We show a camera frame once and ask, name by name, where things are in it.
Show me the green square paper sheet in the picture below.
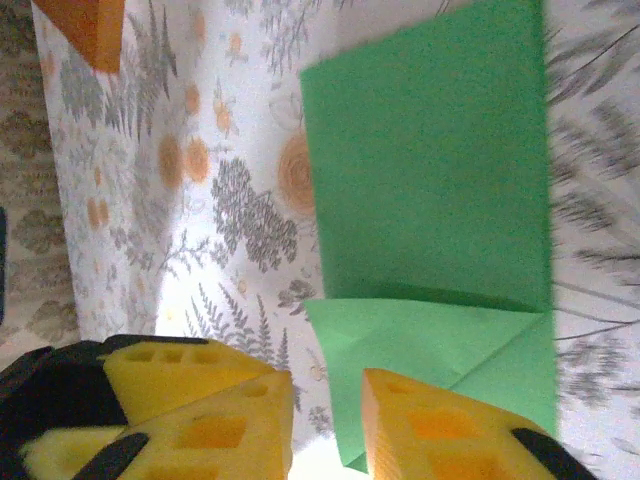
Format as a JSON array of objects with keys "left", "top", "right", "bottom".
[{"left": 298, "top": 0, "right": 559, "bottom": 474}]

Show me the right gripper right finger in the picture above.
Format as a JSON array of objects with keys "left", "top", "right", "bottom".
[{"left": 359, "top": 367, "right": 599, "bottom": 480}]

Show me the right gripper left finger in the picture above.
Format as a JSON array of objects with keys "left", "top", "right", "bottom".
[{"left": 19, "top": 370, "right": 296, "bottom": 480}]

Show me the floral table cover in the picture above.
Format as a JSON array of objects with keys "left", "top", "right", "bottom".
[{"left": 29, "top": 0, "right": 640, "bottom": 480}]

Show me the gold wire stand orange base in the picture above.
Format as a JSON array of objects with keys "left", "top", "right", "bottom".
[{"left": 30, "top": 0, "right": 125, "bottom": 75}]

